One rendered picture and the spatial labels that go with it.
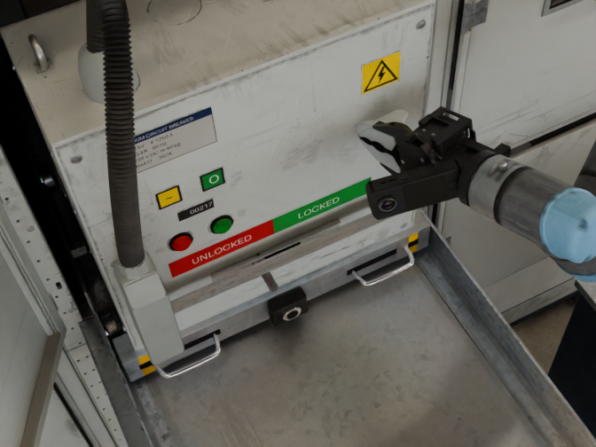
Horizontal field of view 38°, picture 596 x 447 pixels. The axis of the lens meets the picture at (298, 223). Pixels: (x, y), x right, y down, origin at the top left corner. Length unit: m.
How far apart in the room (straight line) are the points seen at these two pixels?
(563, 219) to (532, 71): 0.63
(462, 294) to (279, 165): 0.45
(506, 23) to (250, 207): 0.52
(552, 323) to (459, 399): 1.12
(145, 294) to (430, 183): 0.37
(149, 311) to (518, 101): 0.81
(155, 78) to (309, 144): 0.24
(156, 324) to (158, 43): 0.34
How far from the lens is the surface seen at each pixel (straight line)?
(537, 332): 2.46
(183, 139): 1.05
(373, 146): 1.16
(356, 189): 1.29
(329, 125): 1.16
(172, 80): 1.03
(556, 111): 1.71
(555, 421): 1.39
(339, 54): 1.08
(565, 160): 1.87
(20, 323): 1.40
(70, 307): 1.47
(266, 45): 1.06
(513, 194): 1.00
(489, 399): 1.40
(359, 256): 1.42
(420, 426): 1.36
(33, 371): 1.46
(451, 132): 1.09
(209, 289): 1.23
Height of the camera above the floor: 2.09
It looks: 53 degrees down
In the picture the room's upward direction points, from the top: 5 degrees counter-clockwise
